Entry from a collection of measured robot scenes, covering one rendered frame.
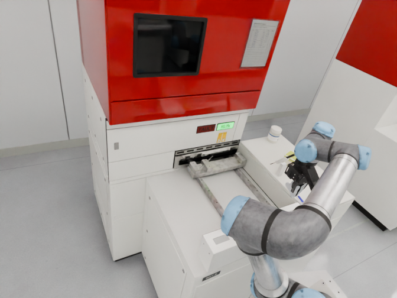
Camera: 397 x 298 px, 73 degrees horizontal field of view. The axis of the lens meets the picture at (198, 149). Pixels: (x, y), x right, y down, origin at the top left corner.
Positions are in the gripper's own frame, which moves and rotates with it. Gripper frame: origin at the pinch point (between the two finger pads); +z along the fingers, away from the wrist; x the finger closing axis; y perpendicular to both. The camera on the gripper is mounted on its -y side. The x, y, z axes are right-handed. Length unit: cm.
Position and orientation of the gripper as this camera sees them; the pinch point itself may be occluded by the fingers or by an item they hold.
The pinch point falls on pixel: (294, 196)
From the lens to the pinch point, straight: 126.1
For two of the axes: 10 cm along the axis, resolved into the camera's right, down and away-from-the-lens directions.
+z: -1.6, 7.9, 5.9
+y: -4.5, -5.9, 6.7
